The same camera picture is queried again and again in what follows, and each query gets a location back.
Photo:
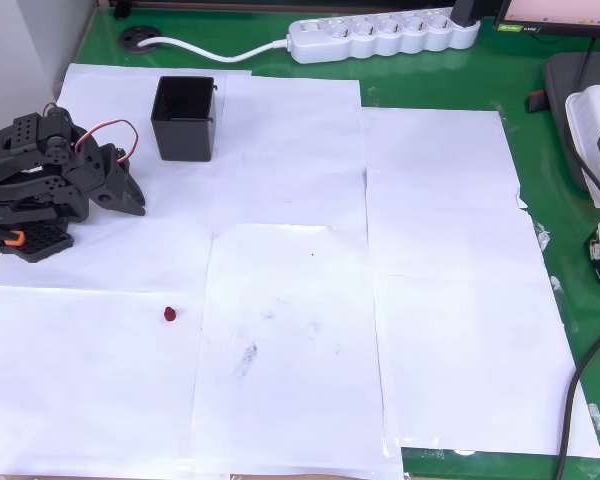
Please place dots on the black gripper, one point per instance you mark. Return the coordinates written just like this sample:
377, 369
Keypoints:
114, 186

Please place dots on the small red piece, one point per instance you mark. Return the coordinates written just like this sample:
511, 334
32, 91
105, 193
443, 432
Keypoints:
169, 315

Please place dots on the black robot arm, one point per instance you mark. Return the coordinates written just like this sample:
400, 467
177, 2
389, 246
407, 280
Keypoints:
25, 130

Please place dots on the black open box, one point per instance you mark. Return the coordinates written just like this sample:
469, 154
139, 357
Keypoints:
185, 140

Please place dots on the white paper sheet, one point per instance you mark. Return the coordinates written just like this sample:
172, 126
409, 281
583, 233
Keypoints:
130, 255
480, 365
455, 240
80, 375
130, 80
290, 375
300, 150
440, 155

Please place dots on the orange black table clamp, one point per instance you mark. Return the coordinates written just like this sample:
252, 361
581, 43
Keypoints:
7, 235

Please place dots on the white power strip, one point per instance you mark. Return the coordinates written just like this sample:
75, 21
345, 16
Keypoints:
380, 42

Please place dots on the black plug adapter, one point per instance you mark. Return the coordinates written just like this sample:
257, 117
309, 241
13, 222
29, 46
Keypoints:
465, 12

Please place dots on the black orange small clip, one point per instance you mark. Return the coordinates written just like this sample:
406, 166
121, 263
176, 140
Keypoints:
536, 102

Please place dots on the dark grey pad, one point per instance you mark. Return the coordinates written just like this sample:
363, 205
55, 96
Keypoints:
557, 100

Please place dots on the computer monitor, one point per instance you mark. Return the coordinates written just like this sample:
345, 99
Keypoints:
555, 15

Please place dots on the white plastic container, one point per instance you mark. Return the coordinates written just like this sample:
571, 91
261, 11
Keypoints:
595, 110

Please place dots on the black bracket foot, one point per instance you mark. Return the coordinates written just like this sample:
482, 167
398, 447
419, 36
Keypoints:
122, 9

